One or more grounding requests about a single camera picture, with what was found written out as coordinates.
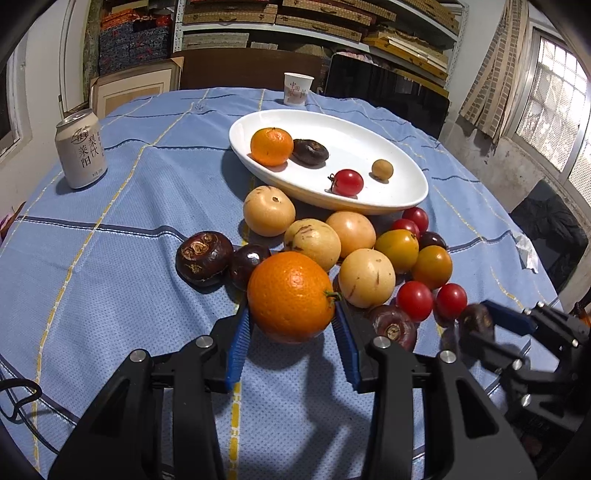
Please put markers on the brown longan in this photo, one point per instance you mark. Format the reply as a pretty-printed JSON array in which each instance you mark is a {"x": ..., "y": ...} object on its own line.
[{"x": 382, "y": 169}]

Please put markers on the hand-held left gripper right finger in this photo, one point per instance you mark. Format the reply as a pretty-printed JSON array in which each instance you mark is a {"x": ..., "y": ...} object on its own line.
[{"x": 346, "y": 350}]

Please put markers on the metal shelf rack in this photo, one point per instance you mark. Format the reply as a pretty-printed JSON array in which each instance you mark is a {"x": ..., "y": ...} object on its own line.
[{"x": 178, "y": 27}]

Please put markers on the yellow tomato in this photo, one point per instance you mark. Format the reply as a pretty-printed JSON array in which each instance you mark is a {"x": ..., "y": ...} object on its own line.
[{"x": 397, "y": 249}]

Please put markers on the stack of patterned fabric boxes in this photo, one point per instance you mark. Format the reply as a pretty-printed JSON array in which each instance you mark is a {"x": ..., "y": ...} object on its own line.
[{"x": 131, "y": 41}]

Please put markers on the white framed window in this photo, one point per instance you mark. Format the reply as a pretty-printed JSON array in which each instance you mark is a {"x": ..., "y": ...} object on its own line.
[{"x": 11, "y": 106}]

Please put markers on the dark cloth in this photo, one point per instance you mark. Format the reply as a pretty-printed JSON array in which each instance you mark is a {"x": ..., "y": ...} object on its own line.
[{"x": 549, "y": 226}]

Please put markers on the dark brown water chestnut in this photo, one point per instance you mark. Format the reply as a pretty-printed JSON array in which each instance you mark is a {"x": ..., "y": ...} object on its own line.
[
  {"x": 310, "y": 151},
  {"x": 475, "y": 318},
  {"x": 204, "y": 258},
  {"x": 392, "y": 325}
]

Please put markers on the pale yellow passion fruit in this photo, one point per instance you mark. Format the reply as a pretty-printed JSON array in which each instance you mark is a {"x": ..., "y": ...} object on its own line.
[
  {"x": 367, "y": 277},
  {"x": 312, "y": 243},
  {"x": 269, "y": 211}
]

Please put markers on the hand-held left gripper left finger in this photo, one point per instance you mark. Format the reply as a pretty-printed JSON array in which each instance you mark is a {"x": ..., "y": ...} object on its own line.
[{"x": 238, "y": 350}]

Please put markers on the wooden picture frame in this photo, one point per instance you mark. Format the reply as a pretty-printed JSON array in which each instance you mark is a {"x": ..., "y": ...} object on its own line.
[{"x": 134, "y": 87}]

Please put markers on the dark purple cherry tomato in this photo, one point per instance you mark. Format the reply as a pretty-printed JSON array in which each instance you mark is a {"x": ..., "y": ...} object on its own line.
[
  {"x": 432, "y": 240},
  {"x": 249, "y": 265}
]

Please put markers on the orange-yellow tomato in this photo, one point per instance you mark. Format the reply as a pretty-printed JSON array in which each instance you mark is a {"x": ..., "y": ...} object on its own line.
[{"x": 431, "y": 266}]

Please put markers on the white oval plate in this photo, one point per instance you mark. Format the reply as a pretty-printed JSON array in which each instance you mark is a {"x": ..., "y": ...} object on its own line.
[{"x": 351, "y": 138}]

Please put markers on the red cherry tomato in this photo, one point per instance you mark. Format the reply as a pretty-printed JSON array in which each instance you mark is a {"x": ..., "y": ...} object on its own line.
[
  {"x": 347, "y": 182},
  {"x": 451, "y": 300},
  {"x": 418, "y": 217},
  {"x": 414, "y": 300},
  {"x": 404, "y": 225}
]

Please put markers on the stack of woven boxes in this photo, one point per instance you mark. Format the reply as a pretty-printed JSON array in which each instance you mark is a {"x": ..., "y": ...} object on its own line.
[{"x": 323, "y": 16}]

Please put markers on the yellow-orange tomato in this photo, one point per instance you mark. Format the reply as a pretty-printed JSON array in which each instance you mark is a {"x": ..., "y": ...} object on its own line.
[{"x": 355, "y": 230}]

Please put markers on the window with metal grille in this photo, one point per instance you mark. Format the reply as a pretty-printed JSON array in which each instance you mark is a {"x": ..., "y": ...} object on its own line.
[{"x": 554, "y": 101}]

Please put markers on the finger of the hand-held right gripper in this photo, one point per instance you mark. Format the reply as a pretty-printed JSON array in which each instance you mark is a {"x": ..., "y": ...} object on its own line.
[
  {"x": 489, "y": 348},
  {"x": 508, "y": 317}
]

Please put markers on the crumpled white tissue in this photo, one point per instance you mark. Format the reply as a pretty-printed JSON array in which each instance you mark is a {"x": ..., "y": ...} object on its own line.
[{"x": 526, "y": 254}]

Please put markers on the large orange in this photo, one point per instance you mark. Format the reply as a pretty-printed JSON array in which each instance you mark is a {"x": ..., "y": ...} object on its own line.
[{"x": 291, "y": 295}]

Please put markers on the beige checked curtain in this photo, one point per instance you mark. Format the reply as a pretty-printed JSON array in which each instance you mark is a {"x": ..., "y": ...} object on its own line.
[{"x": 498, "y": 69}]

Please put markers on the small mandarin orange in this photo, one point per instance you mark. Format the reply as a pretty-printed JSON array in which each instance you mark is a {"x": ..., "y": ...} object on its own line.
[{"x": 271, "y": 146}]

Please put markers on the black chair back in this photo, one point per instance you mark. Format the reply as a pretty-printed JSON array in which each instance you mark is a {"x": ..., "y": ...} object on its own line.
[{"x": 388, "y": 92}]

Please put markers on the beige drink can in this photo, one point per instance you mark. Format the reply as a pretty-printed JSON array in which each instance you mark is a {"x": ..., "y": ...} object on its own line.
[{"x": 81, "y": 152}]

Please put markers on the blue checked tablecloth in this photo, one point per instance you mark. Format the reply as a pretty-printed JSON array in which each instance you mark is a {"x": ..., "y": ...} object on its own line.
[{"x": 161, "y": 184}]

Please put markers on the white paper cup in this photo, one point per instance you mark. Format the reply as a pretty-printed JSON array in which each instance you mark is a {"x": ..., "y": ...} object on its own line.
[{"x": 298, "y": 90}]

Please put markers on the brown board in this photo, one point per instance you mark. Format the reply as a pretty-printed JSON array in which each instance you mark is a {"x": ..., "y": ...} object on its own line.
[{"x": 240, "y": 69}]

